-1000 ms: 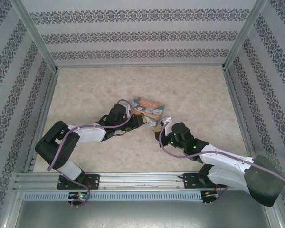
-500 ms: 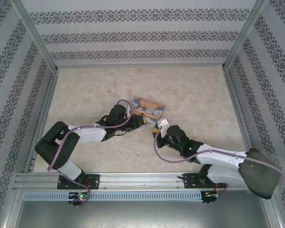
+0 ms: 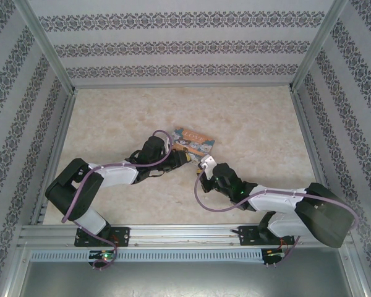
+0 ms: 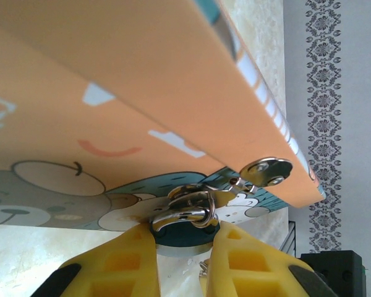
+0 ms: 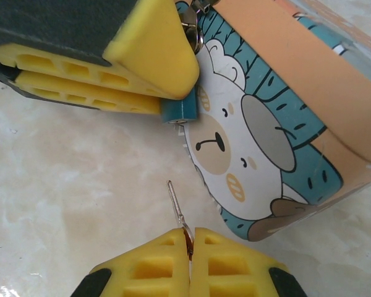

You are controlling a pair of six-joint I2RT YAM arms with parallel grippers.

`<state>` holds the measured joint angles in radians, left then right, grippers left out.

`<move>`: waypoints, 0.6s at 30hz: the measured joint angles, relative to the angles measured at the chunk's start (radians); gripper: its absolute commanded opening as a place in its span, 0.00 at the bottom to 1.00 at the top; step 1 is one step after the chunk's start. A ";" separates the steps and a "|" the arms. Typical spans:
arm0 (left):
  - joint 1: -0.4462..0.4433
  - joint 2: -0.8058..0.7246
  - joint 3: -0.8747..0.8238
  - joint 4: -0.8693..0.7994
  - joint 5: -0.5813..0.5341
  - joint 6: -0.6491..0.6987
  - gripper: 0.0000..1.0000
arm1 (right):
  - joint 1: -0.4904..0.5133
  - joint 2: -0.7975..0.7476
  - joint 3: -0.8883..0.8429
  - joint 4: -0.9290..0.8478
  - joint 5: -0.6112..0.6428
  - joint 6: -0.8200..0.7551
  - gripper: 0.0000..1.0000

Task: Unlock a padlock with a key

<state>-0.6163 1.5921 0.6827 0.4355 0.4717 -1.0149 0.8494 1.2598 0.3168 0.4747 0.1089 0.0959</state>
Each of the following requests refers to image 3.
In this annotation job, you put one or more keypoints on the small controller circuit board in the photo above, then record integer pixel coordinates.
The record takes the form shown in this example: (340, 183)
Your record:
(273, 253)
(103, 255)

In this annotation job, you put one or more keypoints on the aluminium table side rail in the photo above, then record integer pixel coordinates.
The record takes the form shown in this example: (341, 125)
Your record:
(313, 154)
(54, 154)

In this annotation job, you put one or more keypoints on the aluminium frame corner post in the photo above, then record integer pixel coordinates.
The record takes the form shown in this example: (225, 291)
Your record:
(320, 43)
(43, 43)

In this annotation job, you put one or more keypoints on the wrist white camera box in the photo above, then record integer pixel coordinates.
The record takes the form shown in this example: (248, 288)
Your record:
(207, 162)
(168, 143)

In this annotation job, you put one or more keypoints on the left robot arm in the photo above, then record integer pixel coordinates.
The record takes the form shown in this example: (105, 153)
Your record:
(80, 191)

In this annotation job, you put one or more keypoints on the orange LOVE printed tin box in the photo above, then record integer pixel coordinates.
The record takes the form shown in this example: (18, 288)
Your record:
(194, 140)

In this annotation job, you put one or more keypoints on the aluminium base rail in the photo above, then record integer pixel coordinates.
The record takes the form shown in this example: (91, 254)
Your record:
(182, 235)

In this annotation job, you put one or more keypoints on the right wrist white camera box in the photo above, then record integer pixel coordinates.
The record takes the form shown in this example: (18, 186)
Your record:
(207, 162)

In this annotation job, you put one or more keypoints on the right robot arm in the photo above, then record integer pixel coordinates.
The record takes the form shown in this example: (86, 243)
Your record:
(309, 210)

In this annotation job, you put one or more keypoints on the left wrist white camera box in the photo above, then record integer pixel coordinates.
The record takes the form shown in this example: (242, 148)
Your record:
(168, 143)

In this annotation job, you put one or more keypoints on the grey sheet metal panel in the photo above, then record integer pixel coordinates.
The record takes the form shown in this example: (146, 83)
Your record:
(185, 280)

